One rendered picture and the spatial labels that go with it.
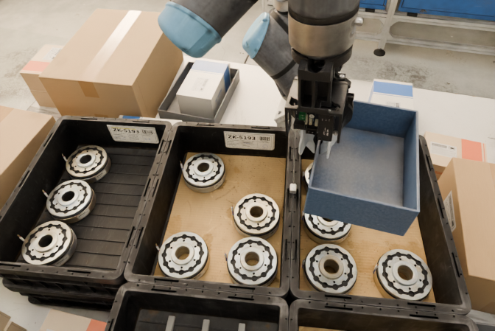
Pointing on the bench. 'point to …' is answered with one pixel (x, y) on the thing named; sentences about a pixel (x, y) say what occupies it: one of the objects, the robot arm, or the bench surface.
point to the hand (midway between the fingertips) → (318, 143)
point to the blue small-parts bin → (370, 171)
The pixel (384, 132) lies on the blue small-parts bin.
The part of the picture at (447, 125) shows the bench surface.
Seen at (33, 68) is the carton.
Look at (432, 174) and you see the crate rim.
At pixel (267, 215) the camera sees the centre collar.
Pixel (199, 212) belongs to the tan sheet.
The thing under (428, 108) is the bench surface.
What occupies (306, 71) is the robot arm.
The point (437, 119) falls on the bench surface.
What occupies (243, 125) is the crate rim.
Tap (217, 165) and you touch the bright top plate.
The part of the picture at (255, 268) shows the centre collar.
